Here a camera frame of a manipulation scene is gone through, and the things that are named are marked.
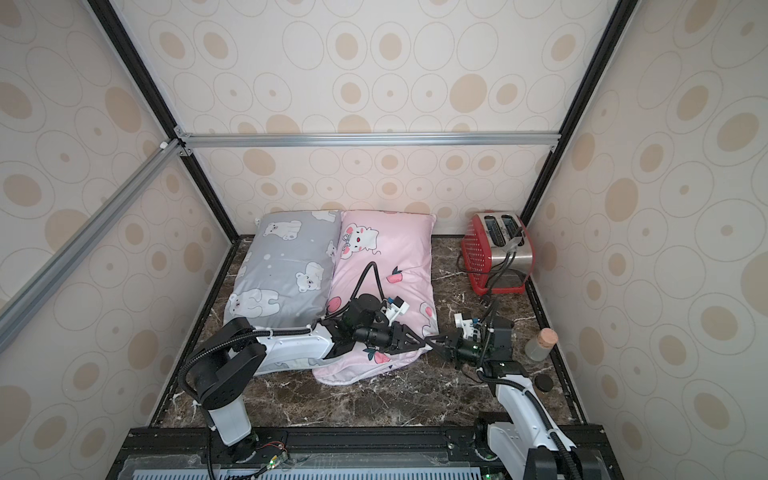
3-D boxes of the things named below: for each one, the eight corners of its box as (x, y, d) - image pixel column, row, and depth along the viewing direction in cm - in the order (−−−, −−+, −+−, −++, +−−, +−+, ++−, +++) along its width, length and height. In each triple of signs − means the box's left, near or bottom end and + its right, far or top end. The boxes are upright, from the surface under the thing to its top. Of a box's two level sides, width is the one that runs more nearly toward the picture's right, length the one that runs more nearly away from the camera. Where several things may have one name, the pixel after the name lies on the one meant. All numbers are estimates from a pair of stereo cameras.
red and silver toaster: (472, 299, 104) (486, 263, 89) (460, 243, 121) (470, 205, 106) (521, 299, 104) (543, 263, 89) (502, 243, 121) (518, 205, 106)
